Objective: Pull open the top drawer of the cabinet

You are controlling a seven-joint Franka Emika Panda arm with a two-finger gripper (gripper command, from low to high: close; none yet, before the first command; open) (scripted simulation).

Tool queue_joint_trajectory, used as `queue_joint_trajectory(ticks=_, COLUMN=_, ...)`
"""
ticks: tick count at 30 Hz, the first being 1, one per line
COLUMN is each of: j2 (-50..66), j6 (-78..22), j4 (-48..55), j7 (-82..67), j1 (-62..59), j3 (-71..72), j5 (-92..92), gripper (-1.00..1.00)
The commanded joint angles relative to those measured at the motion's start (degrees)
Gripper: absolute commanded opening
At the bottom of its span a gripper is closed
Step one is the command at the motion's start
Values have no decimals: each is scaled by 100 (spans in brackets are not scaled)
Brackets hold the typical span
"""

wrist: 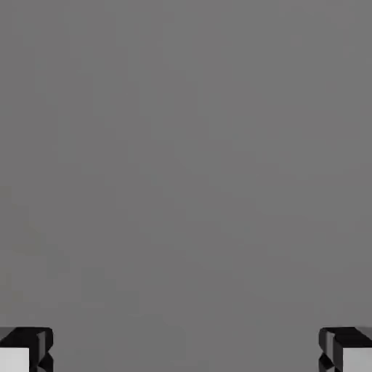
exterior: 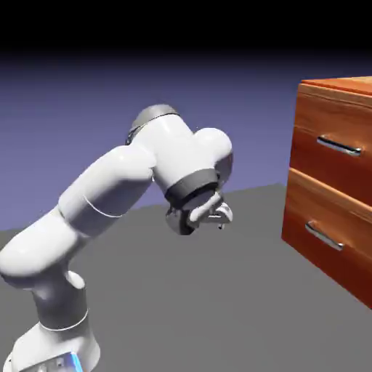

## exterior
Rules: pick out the wooden drawer front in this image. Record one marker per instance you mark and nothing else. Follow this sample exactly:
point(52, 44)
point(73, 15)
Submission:
point(322, 116)
point(343, 221)

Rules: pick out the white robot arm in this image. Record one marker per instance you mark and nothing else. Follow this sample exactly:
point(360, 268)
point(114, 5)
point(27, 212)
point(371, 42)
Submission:
point(122, 174)

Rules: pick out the brown wooden cabinet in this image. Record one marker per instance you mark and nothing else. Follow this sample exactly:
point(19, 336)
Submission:
point(328, 180)

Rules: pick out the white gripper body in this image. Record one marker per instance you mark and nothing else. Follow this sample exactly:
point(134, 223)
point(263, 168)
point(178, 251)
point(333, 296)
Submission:
point(203, 210)

